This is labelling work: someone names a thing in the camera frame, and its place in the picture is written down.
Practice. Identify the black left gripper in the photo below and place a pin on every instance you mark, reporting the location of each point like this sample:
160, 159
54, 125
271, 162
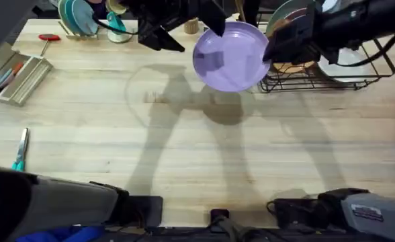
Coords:
170, 11

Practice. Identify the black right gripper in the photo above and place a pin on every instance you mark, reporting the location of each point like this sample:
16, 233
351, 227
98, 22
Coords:
335, 30

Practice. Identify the purple plate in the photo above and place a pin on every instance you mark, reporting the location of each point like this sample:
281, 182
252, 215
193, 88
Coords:
231, 57

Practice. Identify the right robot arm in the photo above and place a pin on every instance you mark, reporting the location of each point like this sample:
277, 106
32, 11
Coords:
379, 215

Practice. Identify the tan plate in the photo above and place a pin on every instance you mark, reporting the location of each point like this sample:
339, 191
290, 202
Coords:
293, 68

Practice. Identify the maroon plate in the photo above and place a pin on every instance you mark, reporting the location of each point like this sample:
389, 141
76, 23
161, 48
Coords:
281, 23

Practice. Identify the white plate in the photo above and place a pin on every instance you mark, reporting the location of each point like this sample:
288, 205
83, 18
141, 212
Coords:
345, 69

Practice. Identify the blue-grey plate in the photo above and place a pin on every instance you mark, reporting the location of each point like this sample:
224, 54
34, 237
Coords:
85, 17

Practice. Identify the wooden peg rack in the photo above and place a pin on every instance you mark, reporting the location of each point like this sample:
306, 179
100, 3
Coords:
78, 35

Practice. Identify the teal plate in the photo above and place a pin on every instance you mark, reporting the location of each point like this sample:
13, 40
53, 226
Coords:
69, 15

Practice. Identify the pale green plate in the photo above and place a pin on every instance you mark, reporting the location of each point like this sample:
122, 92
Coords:
61, 10

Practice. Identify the wooden cup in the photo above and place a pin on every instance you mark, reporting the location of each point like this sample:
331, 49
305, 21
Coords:
191, 26

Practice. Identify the teal cup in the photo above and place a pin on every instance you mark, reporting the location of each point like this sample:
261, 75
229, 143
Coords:
117, 28

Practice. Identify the cream cup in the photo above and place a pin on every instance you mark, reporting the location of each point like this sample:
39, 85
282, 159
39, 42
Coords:
115, 6

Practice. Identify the red-headed tool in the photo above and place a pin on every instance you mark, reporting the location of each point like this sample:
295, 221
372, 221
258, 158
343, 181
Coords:
49, 37

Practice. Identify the grey box with pens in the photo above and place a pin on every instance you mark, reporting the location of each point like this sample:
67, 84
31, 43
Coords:
19, 79

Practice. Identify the blue cloth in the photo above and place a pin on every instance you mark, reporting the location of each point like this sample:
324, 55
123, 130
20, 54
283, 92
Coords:
59, 234

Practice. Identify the black rail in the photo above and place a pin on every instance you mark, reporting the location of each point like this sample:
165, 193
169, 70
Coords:
190, 236

